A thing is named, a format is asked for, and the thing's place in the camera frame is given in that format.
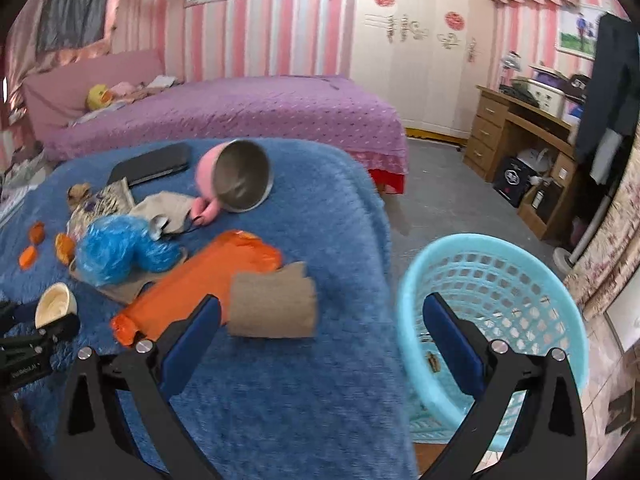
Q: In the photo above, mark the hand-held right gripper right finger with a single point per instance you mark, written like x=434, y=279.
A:
x=452, y=345

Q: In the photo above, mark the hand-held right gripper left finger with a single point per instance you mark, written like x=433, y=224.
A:
x=192, y=345

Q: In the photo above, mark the patterned snack packet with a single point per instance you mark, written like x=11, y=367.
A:
x=114, y=196

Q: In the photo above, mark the white storage box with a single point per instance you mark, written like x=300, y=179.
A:
x=545, y=92

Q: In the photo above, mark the brown phone case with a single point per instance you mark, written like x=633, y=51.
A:
x=120, y=292

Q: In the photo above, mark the orange peel piece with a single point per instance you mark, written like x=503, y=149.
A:
x=27, y=256
x=36, y=233
x=65, y=249

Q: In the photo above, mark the floral cloth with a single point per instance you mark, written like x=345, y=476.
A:
x=610, y=250

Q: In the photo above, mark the black printed box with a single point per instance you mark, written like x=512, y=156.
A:
x=511, y=180

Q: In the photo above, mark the bed with purple cover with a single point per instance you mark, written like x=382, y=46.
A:
x=250, y=110

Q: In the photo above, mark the black smartphone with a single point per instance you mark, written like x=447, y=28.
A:
x=150, y=162

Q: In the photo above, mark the small wall poster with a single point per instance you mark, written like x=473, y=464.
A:
x=575, y=30

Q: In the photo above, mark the grey hanging cloth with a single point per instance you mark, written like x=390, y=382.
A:
x=75, y=5

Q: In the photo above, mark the pink covered headboard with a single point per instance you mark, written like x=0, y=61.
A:
x=65, y=90

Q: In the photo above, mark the orange plastic bag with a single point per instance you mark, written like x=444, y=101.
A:
x=190, y=285

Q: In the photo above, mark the cream round cup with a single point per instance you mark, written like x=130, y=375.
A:
x=54, y=305

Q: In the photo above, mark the beige paper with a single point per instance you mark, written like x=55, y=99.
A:
x=170, y=207

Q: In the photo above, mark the blue plastic bag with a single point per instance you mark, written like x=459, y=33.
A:
x=115, y=250

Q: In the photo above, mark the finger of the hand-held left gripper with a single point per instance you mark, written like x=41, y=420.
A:
x=62, y=330

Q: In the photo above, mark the dark hanging jacket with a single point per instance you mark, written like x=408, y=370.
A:
x=612, y=85

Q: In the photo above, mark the pink steel-lined bowl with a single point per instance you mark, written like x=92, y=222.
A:
x=242, y=175

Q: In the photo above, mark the blue fleece blanket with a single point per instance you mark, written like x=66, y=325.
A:
x=300, y=385

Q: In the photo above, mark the small white fan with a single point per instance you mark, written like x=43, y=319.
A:
x=532, y=160

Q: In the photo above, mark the white wardrobe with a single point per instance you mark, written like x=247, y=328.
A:
x=415, y=70

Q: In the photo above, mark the wooden desk with drawers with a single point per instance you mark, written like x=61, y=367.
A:
x=487, y=130

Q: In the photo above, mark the light blue plastic basket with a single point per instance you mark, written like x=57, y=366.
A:
x=450, y=260

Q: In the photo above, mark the brown cardboard piece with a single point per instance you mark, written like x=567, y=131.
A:
x=272, y=302

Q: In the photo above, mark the small brown figurine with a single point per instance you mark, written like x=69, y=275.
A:
x=79, y=193

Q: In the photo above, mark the yellow duck plush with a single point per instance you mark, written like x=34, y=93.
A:
x=99, y=97

